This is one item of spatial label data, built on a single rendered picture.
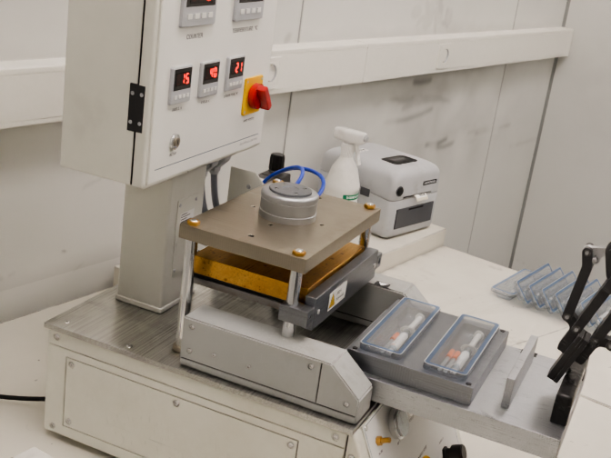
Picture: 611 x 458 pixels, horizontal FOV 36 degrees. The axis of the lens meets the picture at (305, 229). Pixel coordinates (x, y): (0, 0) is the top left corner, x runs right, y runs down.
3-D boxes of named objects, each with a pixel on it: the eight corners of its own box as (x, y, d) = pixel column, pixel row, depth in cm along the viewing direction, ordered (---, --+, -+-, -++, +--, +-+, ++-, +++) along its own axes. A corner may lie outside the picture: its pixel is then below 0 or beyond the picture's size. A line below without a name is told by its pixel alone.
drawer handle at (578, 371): (548, 422, 113) (555, 393, 112) (568, 373, 126) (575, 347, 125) (565, 427, 112) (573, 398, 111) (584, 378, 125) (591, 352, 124)
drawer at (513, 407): (325, 391, 121) (333, 336, 118) (382, 332, 140) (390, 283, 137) (553, 468, 110) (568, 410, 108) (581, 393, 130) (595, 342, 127)
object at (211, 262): (189, 282, 126) (195, 214, 123) (263, 239, 145) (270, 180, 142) (305, 318, 120) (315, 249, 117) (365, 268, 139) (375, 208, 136)
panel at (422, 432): (398, 563, 118) (360, 426, 115) (460, 453, 144) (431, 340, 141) (413, 563, 117) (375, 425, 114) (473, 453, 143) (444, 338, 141)
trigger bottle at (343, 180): (311, 230, 221) (326, 127, 212) (329, 223, 227) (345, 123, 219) (343, 241, 216) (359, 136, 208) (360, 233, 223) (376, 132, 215)
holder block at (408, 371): (344, 365, 120) (347, 347, 119) (395, 313, 137) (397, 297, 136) (469, 406, 114) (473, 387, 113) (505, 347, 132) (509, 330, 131)
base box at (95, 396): (42, 434, 135) (47, 326, 129) (179, 342, 168) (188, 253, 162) (392, 575, 116) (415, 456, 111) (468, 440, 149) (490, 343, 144)
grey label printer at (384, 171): (310, 211, 235) (319, 144, 229) (360, 200, 249) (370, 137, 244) (388, 243, 220) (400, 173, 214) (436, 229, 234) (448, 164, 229)
